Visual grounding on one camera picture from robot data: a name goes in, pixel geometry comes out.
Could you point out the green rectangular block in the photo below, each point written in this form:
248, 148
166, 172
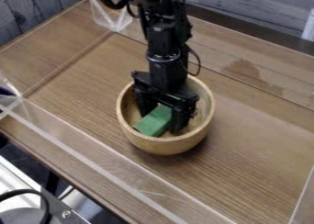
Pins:
154, 124

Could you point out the grey metal bracket with screw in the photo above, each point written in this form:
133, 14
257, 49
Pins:
62, 214

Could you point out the black table leg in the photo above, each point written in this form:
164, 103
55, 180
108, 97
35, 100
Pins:
53, 183

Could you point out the white post at right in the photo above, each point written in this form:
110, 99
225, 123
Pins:
308, 34

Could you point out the brown wooden bowl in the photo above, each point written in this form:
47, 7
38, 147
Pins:
168, 144

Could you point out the clear acrylic table barrier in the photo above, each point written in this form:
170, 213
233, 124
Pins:
240, 168

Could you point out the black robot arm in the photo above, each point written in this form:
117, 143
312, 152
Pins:
165, 24

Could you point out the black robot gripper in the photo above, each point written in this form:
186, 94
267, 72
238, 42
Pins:
164, 85

